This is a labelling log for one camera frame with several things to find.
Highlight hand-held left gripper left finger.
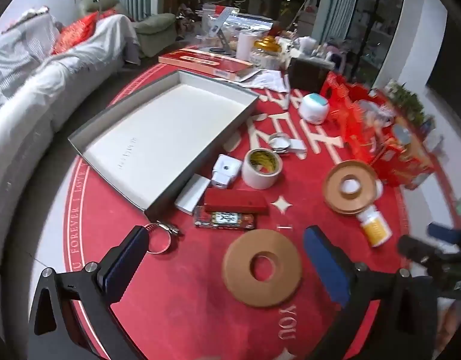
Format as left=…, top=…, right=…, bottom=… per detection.
left=28, top=226, right=156, bottom=360

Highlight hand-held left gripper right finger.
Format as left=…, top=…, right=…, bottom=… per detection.
left=303, top=226, right=441, bottom=360

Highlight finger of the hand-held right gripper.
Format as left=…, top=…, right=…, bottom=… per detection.
left=426, top=222, right=461, bottom=246
left=398, top=234, right=461, bottom=267

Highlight white pill bottle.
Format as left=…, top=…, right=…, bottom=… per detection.
left=356, top=206, right=393, bottom=248

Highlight metal hose clamp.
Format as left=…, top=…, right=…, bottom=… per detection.
left=268, top=133, right=293, bottom=154
left=142, top=222, right=184, bottom=255

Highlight cork spool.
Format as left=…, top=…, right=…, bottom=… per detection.
left=323, top=159, right=379, bottom=216

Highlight cork ring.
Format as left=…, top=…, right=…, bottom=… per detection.
left=222, top=229, right=303, bottom=308

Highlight small white box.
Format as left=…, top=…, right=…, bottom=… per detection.
left=174, top=173, right=211, bottom=216

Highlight small red box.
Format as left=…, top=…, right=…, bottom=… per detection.
left=203, top=188, right=269, bottom=215

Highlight white tape roll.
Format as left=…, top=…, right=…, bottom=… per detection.
left=241, top=149, right=283, bottom=190

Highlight white charger plug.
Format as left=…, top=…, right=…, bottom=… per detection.
left=211, top=154, right=243, bottom=189

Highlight grey shallow cardboard box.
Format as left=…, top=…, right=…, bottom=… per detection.
left=68, top=69, right=258, bottom=221

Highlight patterned snack packet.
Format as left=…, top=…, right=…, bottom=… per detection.
left=194, top=206, right=258, bottom=230

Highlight green potted plant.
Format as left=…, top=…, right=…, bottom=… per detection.
left=384, top=79, right=435, bottom=128

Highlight red cardboard packaging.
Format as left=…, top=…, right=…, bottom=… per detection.
left=320, top=72, right=435, bottom=188

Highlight white jar with teal lid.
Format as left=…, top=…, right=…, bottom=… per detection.
left=298, top=93, right=330, bottom=124

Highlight white curved sofa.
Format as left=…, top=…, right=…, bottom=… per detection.
left=0, top=5, right=141, bottom=271

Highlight crumpled white paper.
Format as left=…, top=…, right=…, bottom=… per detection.
left=240, top=68, right=291, bottom=94

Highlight dark brown box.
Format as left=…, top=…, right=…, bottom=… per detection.
left=289, top=57, right=334, bottom=96

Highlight long red gift box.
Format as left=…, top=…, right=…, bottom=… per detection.
left=158, top=47, right=255, bottom=82

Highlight clear jar with gold lid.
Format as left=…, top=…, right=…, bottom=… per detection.
left=250, top=35, right=283, bottom=71

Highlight white paper roll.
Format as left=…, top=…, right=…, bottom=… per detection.
left=236, top=31, right=257, bottom=62

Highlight grey striped blanket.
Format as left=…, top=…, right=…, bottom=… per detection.
left=0, top=5, right=62, bottom=98

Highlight green armchair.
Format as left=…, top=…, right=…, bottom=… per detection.
left=80, top=0, right=176, bottom=59

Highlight red patterned pillow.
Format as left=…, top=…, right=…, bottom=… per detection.
left=52, top=11, right=100, bottom=55

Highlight grey phone stand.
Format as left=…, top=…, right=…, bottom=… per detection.
left=200, top=7, right=235, bottom=54

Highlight clear zip bag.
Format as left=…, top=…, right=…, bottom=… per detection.
left=200, top=4, right=276, bottom=40

